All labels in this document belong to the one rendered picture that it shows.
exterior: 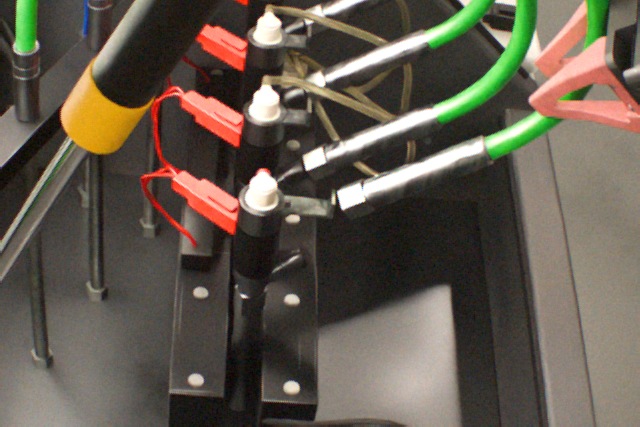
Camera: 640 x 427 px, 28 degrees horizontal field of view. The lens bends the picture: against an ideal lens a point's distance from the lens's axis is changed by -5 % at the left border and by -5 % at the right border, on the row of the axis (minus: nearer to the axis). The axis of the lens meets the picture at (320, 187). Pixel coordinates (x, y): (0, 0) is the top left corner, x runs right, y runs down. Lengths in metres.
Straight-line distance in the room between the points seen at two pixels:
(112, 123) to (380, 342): 0.80
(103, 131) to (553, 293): 0.73
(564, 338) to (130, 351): 0.35
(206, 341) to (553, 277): 0.29
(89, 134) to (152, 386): 0.74
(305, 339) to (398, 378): 0.20
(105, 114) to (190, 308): 0.60
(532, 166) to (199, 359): 0.37
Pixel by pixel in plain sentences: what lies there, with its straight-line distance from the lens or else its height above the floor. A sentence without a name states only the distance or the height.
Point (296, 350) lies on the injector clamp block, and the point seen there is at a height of 0.98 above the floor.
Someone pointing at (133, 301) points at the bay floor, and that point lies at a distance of 1.13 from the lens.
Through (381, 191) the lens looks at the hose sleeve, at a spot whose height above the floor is 1.14.
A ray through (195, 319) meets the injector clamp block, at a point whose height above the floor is 0.98.
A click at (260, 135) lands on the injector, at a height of 1.11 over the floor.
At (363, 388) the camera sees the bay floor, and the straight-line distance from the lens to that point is 1.09.
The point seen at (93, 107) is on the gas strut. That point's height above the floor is 1.47.
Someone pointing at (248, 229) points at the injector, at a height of 1.10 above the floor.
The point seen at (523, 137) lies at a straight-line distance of 0.77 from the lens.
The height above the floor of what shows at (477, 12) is 1.16.
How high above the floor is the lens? 1.69
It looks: 44 degrees down
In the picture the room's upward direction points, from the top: 9 degrees clockwise
